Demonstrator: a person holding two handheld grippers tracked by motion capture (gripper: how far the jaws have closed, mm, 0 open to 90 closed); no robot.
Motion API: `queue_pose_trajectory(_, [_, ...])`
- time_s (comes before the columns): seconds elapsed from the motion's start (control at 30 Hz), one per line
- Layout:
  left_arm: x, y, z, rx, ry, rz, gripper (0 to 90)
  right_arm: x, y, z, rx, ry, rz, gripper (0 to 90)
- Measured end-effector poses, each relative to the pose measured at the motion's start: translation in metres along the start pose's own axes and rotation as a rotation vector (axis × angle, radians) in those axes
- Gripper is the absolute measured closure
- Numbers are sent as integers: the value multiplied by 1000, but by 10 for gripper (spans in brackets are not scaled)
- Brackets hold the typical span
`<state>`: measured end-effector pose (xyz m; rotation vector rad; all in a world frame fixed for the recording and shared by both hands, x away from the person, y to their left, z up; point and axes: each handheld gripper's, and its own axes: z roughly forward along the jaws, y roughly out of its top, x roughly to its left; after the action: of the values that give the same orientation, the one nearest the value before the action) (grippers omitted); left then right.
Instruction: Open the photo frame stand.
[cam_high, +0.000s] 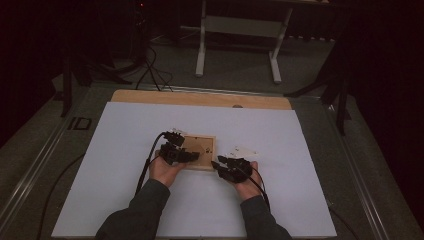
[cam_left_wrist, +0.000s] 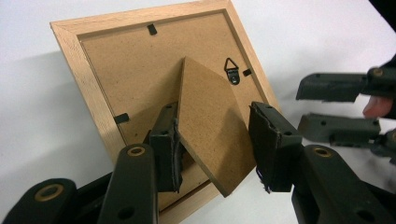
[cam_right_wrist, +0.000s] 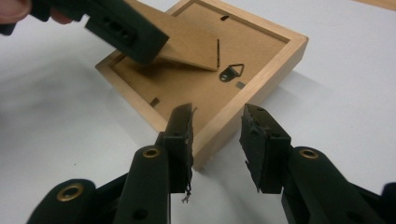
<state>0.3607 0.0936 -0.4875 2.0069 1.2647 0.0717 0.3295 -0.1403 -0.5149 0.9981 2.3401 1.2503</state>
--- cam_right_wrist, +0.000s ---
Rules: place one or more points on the wooden photo frame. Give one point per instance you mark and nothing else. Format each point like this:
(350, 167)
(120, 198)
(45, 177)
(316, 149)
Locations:
(193, 90)

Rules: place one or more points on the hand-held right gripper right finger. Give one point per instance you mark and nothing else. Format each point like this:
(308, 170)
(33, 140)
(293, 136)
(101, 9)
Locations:
(267, 155)

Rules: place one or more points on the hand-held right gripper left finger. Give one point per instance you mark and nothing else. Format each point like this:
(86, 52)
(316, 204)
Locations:
(179, 155)

